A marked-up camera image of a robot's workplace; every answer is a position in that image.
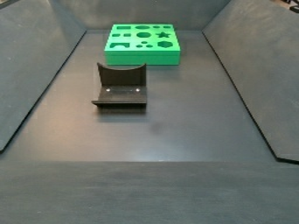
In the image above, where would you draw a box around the black curved holder stand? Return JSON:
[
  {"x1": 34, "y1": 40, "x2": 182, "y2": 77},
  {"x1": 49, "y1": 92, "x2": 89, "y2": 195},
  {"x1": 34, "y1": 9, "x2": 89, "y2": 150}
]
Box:
[{"x1": 92, "y1": 63, "x2": 146, "y2": 107}]

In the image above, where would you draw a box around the green shape sorter box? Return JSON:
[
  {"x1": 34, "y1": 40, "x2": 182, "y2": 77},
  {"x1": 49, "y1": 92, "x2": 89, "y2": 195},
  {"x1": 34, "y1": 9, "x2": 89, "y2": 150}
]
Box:
[{"x1": 104, "y1": 24, "x2": 181, "y2": 66}]

